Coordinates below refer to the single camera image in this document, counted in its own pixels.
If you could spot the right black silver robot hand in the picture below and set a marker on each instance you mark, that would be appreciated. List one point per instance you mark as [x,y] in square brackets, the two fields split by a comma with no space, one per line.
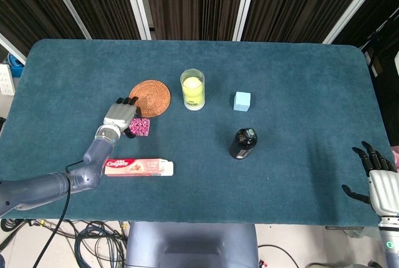
[386,191]

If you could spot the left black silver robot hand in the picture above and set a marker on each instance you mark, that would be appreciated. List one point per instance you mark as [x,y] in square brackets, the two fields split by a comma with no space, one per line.
[120,115]

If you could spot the pink patterned packet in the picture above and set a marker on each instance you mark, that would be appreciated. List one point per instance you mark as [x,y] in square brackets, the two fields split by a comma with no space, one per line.
[141,126]

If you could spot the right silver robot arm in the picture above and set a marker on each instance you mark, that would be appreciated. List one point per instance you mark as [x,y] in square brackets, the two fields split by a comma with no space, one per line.
[391,243]

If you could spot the pink plastic bag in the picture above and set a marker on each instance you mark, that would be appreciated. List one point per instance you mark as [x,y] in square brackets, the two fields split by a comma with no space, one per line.
[396,154]

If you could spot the round woven rattan coaster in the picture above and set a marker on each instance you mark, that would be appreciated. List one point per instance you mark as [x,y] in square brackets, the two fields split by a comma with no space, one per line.
[156,96]

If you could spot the red Colgate toothpaste box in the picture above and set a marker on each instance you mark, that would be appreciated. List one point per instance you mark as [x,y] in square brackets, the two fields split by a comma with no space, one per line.
[140,168]

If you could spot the clear plastic tennis ball tube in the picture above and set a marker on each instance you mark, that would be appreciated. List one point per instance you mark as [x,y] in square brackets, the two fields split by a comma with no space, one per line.
[193,101]

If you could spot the yellow tennis ball black print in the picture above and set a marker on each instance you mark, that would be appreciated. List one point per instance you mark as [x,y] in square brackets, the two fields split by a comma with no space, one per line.
[193,99]

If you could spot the plain yellow tennis ball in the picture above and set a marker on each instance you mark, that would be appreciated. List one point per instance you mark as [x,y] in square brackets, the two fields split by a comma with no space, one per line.
[192,83]

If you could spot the white power strip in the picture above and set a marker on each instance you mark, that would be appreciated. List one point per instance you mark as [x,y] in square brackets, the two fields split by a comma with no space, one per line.
[6,79]

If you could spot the small blue round object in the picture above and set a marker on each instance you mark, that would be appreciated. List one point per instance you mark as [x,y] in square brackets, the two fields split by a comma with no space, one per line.
[14,60]

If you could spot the light blue foam cube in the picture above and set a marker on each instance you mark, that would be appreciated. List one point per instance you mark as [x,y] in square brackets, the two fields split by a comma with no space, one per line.
[242,101]

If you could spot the dark brown liquid bottle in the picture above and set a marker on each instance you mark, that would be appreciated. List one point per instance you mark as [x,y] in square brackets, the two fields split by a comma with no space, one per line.
[243,143]

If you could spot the black metal stand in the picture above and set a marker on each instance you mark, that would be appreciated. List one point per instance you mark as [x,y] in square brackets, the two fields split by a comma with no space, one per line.
[374,62]

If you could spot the dark pleated curtain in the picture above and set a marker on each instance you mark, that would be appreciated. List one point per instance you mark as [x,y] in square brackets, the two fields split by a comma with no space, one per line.
[199,0]

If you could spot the blue-green velvet table cloth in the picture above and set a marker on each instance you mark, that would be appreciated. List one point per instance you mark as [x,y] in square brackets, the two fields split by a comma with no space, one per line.
[280,93]

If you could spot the blue-grey robot torso base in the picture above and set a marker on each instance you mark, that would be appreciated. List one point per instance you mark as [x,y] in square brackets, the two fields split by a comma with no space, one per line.
[191,243]

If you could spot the white frame post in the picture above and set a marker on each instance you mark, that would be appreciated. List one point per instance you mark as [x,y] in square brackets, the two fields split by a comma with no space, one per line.
[137,3]
[12,48]
[355,3]
[67,3]
[246,3]

